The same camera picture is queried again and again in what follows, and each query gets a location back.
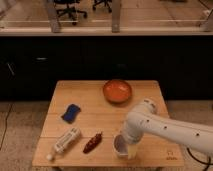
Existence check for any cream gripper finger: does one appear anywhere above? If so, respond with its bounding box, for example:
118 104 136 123
127 144 138 159

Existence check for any white ceramic cup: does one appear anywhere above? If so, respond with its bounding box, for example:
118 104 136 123
113 134 128 158

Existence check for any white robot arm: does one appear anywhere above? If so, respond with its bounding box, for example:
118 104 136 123
121 99 213 157

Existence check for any orange ceramic bowl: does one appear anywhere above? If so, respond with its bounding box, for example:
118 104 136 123
103 79 132 103

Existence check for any brown dried chili pepper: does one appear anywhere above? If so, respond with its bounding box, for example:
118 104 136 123
83 133 102 154

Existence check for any white tube bottle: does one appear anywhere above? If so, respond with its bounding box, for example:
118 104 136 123
46 127 81 161

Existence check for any blue sponge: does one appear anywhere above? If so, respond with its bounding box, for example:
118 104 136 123
61 104 81 123

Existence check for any dark cabinet counter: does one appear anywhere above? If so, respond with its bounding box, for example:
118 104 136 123
0 36 213 100

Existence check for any black office chair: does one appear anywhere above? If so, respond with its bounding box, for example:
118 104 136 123
53 0 87 25
92 0 113 14

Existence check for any black cable on floor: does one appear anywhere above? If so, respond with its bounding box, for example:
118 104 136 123
187 148 213 171

